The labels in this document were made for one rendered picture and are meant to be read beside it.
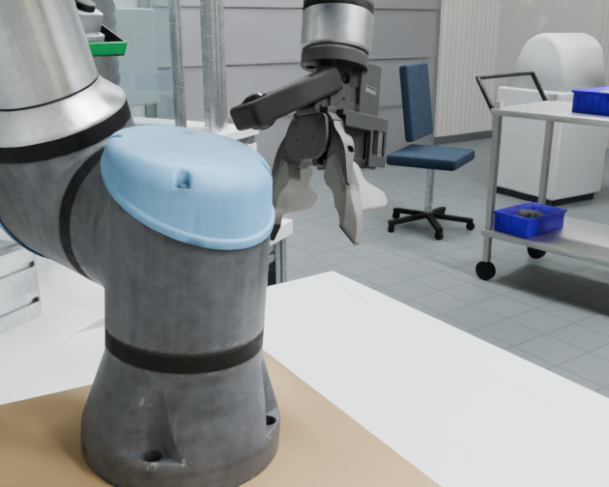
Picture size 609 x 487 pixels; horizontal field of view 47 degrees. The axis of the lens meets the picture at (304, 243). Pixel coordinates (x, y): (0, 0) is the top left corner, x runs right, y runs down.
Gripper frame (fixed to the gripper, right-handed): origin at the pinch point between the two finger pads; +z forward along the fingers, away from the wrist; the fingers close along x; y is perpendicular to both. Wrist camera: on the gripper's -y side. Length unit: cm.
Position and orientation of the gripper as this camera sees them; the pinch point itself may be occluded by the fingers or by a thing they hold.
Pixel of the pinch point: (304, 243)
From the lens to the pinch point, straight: 72.6
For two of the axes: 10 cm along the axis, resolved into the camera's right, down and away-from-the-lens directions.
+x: -5.8, -0.3, 8.1
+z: -0.8, 10.0, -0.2
